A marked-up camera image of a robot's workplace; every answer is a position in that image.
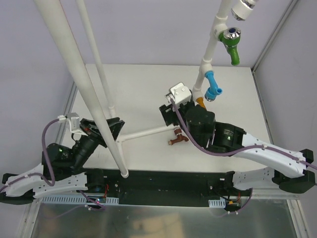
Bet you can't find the orange water faucet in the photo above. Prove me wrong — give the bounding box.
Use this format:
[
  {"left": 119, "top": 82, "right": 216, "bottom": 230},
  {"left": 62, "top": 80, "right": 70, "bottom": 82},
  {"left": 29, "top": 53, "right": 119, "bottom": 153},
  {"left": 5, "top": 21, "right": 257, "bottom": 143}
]
[{"left": 196, "top": 97, "right": 206, "bottom": 110}]

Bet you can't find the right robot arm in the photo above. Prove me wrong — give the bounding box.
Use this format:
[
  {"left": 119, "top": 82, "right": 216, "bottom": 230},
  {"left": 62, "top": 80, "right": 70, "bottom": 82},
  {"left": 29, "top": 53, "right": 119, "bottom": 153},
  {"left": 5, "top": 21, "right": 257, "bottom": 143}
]
[{"left": 159, "top": 103, "right": 317, "bottom": 196}]

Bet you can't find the right aluminium frame post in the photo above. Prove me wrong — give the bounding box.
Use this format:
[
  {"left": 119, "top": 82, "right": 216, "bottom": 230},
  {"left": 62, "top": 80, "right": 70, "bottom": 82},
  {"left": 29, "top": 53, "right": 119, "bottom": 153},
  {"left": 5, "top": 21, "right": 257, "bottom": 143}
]
[{"left": 251, "top": 0, "right": 300, "bottom": 72}]

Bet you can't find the white cable duct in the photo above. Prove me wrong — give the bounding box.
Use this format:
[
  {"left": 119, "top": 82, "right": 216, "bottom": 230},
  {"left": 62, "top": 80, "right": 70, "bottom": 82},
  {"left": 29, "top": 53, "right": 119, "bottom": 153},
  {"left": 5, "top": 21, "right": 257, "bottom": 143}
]
[
  {"left": 208, "top": 198, "right": 226, "bottom": 208},
  {"left": 42, "top": 195, "right": 119, "bottom": 205}
]

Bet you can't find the blue water faucet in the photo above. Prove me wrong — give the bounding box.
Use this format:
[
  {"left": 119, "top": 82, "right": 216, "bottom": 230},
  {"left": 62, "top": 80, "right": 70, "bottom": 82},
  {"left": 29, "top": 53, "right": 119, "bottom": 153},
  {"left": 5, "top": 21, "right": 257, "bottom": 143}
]
[{"left": 205, "top": 71, "right": 223, "bottom": 102}]

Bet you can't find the brown water faucet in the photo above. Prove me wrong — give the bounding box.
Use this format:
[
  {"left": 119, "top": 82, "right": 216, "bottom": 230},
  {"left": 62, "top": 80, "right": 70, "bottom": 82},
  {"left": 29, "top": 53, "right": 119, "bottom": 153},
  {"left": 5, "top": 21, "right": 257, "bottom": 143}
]
[{"left": 168, "top": 128, "right": 189, "bottom": 145}]

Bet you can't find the right white cable duct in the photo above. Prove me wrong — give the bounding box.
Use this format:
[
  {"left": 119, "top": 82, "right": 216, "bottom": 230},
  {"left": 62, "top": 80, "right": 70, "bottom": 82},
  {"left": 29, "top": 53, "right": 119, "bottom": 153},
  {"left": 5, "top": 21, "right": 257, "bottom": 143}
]
[{"left": 208, "top": 198, "right": 226, "bottom": 208}]

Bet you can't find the green water faucet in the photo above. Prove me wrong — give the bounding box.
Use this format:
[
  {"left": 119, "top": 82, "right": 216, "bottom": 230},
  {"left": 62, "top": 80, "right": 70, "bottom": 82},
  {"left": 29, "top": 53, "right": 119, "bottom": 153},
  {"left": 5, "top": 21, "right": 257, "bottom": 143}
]
[{"left": 218, "top": 27, "right": 241, "bottom": 66}]

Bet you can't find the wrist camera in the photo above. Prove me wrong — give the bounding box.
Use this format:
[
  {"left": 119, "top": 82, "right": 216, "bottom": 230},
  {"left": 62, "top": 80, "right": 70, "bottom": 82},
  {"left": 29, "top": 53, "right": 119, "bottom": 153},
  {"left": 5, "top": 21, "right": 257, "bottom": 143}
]
[
  {"left": 165, "top": 82, "right": 192, "bottom": 107},
  {"left": 57, "top": 113, "right": 87, "bottom": 136}
]

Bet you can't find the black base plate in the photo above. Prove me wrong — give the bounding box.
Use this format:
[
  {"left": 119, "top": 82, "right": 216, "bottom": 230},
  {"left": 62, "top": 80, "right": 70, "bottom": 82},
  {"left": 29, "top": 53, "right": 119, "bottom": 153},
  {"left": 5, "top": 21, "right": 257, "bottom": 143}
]
[{"left": 82, "top": 169, "right": 251, "bottom": 207}]

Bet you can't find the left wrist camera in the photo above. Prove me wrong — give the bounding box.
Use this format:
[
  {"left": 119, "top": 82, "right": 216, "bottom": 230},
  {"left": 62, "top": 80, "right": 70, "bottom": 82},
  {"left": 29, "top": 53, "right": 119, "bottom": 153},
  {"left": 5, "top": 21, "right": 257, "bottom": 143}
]
[{"left": 57, "top": 113, "right": 87, "bottom": 136}]

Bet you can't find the left white cable duct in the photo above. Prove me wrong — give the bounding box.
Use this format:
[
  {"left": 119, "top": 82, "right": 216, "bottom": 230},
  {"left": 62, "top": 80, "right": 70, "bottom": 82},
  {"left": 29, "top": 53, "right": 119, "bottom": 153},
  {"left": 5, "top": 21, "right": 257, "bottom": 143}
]
[{"left": 42, "top": 195, "right": 119, "bottom": 205}]

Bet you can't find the white PVC pipe frame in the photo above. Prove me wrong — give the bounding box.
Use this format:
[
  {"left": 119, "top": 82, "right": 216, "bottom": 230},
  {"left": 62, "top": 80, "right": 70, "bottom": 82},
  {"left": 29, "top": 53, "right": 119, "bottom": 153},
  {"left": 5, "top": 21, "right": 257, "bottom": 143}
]
[{"left": 35, "top": 0, "right": 218, "bottom": 178}]

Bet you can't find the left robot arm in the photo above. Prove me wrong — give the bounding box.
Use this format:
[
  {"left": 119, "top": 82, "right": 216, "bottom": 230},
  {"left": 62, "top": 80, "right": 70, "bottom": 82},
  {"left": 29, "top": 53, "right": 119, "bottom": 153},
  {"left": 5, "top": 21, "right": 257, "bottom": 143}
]
[{"left": 0, "top": 119, "right": 120, "bottom": 205}]

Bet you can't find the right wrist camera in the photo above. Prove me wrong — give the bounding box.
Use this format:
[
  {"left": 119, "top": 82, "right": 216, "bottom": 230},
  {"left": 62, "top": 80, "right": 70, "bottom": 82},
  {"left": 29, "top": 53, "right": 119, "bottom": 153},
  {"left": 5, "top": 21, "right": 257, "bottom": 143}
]
[{"left": 165, "top": 82, "right": 192, "bottom": 107}]

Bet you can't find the white water faucet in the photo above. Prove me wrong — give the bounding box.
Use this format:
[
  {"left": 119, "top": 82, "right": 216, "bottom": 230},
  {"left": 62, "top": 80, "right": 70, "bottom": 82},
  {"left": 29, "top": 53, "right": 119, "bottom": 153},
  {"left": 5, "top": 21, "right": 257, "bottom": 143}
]
[{"left": 231, "top": 0, "right": 258, "bottom": 21}]

